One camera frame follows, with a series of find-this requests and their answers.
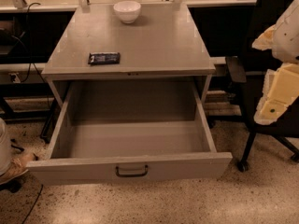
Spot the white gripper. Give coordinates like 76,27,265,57
252,0,299,125

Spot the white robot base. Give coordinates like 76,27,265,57
0,119,37,185

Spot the grey metal drawer cabinet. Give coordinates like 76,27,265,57
42,3,215,103

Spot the open grey top drawer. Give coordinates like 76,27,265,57
29,79,232,185

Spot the black office chair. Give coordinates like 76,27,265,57
225,0,299,172

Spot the white ceramic bowl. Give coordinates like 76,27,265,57
113,1,141,24

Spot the black drawer handle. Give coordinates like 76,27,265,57
115,165,149,178

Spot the black power cable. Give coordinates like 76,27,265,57
12,2,50,110

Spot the white wall outlet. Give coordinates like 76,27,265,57
9,73,21,83

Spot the black floor cable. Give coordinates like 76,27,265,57
21,184,45,224

